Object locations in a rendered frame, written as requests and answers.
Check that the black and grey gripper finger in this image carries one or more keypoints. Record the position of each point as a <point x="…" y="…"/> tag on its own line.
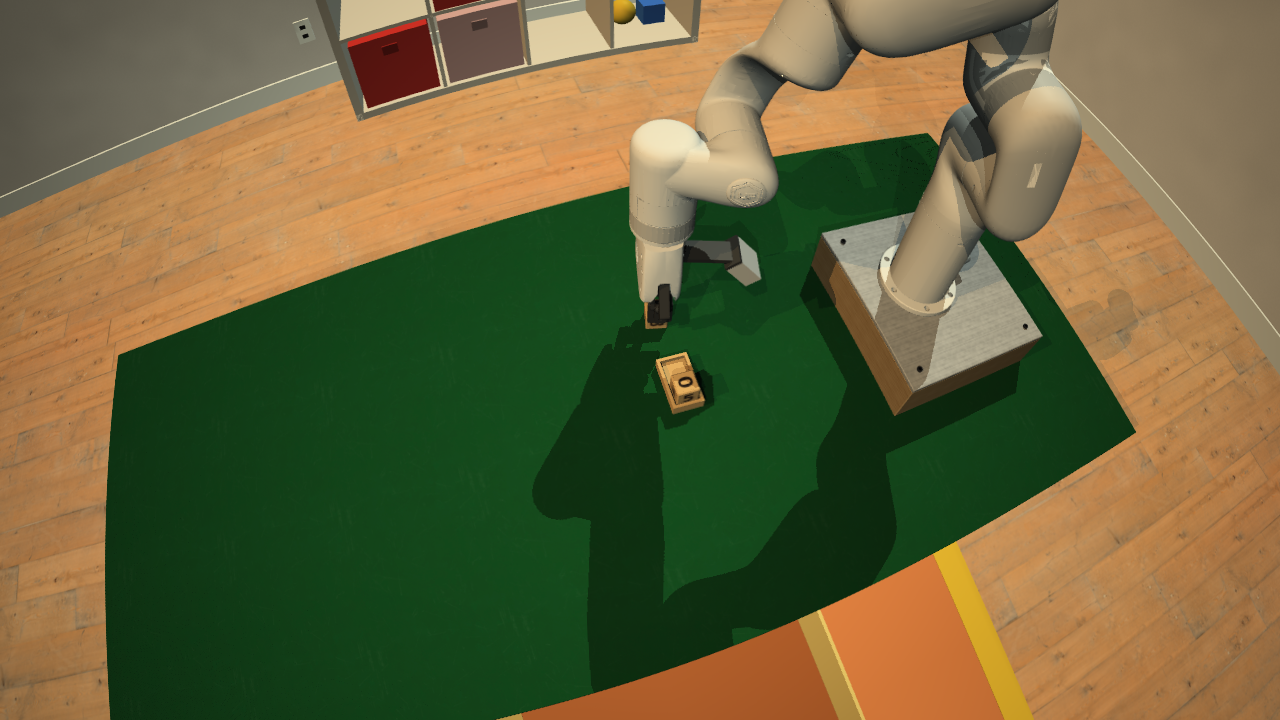
<point x="658" y="311"/>

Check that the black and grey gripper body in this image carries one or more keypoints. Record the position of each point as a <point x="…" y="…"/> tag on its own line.
<point x="659" y="264"/>

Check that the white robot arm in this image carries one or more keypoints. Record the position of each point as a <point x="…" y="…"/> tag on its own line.
<point x="1034" y="126"/>

